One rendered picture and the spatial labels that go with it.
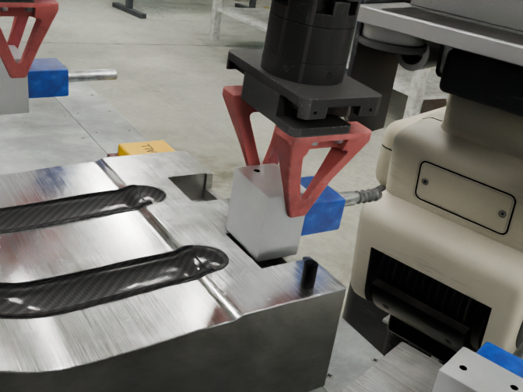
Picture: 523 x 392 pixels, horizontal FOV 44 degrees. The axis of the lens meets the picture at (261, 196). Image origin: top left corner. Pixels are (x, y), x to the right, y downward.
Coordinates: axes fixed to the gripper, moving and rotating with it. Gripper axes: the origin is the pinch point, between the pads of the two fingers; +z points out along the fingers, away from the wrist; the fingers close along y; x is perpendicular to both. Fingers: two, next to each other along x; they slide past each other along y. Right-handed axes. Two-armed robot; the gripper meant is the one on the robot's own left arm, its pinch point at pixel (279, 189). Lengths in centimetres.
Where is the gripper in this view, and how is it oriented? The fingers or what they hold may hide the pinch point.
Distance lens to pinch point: 48.4
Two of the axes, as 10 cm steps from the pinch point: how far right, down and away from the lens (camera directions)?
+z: -1.6, 8.8, 4.5
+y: 5.1, 4.7, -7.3
